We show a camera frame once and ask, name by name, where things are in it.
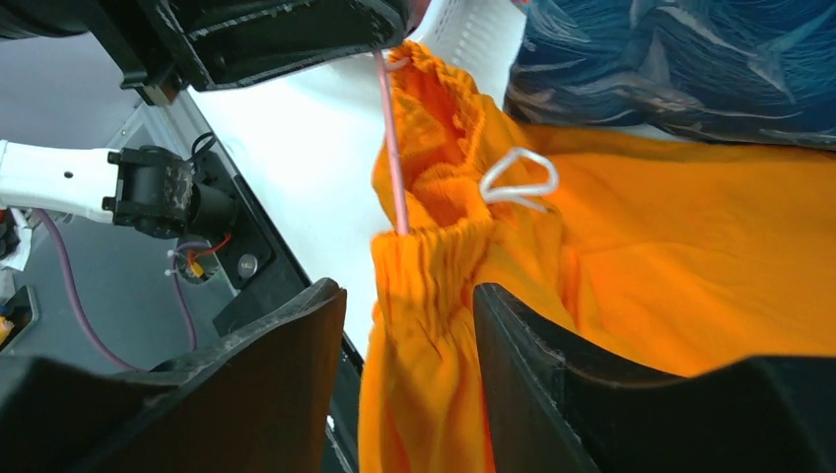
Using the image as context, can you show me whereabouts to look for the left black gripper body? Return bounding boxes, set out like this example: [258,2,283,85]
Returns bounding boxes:
[1,0,187,106]

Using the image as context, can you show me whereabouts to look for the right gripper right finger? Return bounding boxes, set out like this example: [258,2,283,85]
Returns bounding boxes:
[474,284,835,472]

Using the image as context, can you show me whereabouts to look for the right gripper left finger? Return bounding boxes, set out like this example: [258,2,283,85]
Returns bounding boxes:
[1,278,347,472]

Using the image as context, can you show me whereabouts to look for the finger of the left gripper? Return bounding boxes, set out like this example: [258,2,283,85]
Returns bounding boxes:
[140,0,418,92]

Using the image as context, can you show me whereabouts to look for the pink wire hanger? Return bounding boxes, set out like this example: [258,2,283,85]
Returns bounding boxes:
[373,50,409,235]

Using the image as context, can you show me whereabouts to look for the orange shorts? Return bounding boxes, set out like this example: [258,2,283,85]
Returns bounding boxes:
[359,41,835,472]

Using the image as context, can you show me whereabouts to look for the white perforated plastic basket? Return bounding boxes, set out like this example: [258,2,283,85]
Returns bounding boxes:
[409,0,525,106]

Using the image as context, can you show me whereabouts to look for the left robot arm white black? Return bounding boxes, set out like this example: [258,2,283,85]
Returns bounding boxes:
[1,1,428,239]

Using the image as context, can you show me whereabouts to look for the dark blue whale shorts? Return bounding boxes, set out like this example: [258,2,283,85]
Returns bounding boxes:
[505,0,835,150]

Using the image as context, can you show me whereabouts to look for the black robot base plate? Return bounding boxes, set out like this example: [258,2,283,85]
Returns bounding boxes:
[184,150,363,472]

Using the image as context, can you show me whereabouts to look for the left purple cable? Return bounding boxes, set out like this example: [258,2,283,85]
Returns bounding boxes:
[33,208,200,373]

